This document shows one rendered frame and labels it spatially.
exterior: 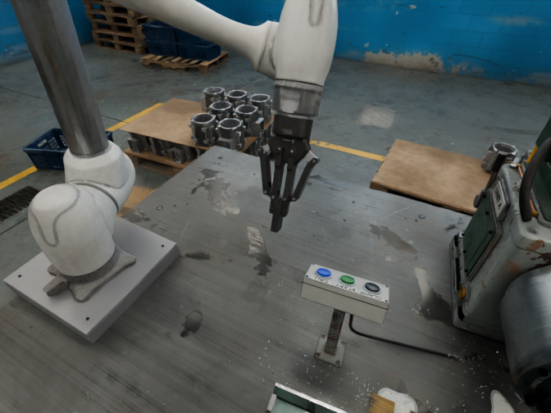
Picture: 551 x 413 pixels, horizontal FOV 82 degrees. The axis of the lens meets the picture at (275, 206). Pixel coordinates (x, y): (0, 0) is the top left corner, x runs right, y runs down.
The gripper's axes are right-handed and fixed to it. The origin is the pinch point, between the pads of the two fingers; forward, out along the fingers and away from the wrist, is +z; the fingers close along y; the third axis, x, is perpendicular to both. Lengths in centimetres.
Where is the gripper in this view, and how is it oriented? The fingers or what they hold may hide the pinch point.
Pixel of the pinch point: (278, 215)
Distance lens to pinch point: 66.4
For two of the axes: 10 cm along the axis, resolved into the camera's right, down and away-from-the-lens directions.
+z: -1.5, 9.4, 3.1
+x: 3.4, -2.5, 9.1
